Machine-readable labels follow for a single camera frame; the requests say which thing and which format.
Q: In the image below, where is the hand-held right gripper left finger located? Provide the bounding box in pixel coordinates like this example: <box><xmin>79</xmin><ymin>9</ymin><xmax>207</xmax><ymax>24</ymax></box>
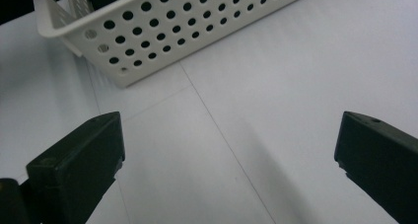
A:
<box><xmin>26</xmin><ymin>111</ymin><xmax>126</xmax><ymax>224</ymax></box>

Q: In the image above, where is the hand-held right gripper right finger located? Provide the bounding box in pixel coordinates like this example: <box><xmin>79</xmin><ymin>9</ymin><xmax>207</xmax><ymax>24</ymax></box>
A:
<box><xmin>333</xmin><ymin>111</ymin><xmax>418</xmax><ymax>224</ymax></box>

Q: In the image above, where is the white perforated plastic basket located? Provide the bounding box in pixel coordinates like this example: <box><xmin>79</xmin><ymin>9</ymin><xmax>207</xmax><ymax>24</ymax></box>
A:
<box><xmin>33</xmin><ymin>0</ymin><xmax>324</xmax><ymax>89</ymax></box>

